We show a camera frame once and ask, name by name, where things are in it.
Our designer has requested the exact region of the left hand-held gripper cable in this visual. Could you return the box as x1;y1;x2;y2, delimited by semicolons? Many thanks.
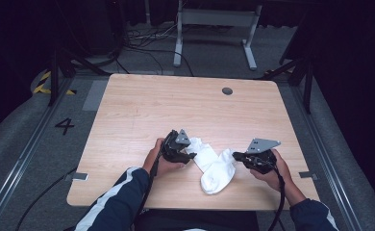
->
129;150;164;231

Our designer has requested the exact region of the right hand-held gripper cable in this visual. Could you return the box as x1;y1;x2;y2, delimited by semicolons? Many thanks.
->
266;158;287;231

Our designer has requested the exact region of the white sock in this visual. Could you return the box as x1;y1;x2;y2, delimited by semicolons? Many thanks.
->
181;137;220;173
200;147;238;195

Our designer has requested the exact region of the black metal stand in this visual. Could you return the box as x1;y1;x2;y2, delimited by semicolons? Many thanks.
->
262;9;318;115
47;0;126;108

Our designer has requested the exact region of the white metal desk frame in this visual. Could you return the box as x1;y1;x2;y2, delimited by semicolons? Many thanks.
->
172;0;264;71

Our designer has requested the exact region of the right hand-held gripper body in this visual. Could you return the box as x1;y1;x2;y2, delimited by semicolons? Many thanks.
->
238;138;282;175

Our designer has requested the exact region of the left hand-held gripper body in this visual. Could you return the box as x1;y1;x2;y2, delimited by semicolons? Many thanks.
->
161;128;198;165

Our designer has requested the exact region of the grey table bracket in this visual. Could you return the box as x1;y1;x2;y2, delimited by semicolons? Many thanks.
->
298;170;318;181
70;171;89;182

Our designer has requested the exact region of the black floor cable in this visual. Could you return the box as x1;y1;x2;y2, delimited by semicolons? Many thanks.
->
14;166;78;231

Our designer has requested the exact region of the person's left hand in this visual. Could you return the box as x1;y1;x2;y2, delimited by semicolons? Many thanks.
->
142;138;188;178

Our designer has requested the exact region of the hand-held gripper cable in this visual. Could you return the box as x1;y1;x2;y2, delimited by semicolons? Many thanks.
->
129;150;164;231
266;158;287;231

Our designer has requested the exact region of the bundle of floor cables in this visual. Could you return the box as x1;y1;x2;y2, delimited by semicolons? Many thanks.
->
116;22;196;77

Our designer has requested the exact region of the metal floor rail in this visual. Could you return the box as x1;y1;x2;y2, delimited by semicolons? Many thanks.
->
289;84;366;231
0;76;76;225

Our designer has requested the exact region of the person's dark lap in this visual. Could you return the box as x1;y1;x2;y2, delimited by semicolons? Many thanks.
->
133;208;261;231

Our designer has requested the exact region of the person's right hand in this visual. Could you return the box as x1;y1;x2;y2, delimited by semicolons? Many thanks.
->
249;148;294;193

